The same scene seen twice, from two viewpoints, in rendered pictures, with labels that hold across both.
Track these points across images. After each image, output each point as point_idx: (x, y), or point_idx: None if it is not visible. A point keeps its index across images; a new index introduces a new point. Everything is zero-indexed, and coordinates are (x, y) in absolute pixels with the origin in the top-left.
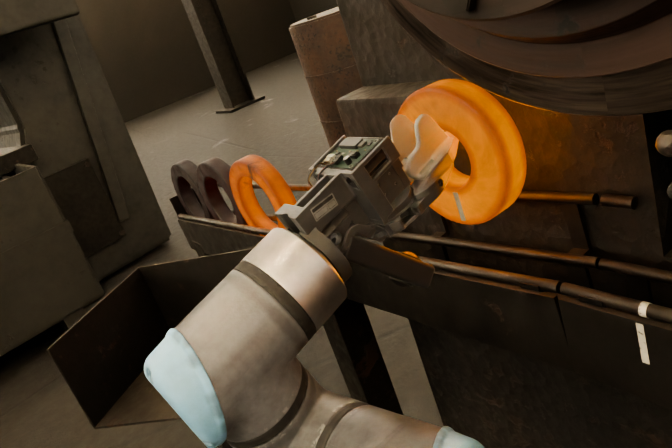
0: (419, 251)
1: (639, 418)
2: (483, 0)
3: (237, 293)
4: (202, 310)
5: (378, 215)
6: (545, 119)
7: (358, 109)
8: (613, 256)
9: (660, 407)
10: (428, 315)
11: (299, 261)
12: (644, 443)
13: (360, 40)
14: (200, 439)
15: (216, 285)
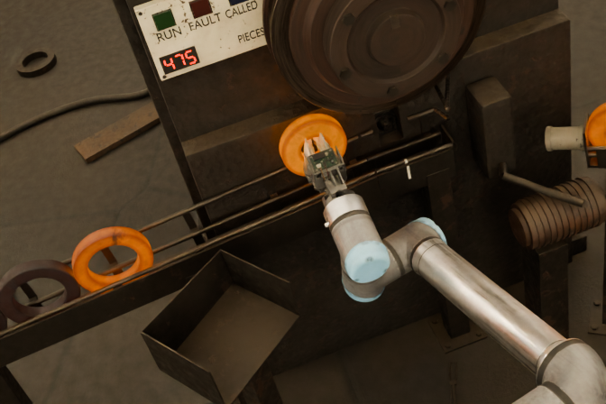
0: (248, 216)
1: (373, 218)
2: (399, 90)
3: (361, 220)
4: (358, 232)
5: (346, 176)
6: (333, 115)
7: (209, 153)
8: (362, 156)
9: (381, 206)
10: (306, 230)
11: (360, 200)
12: (376, 228)
13: (185, 115)
14: (387, 268)
15: (188, 305)
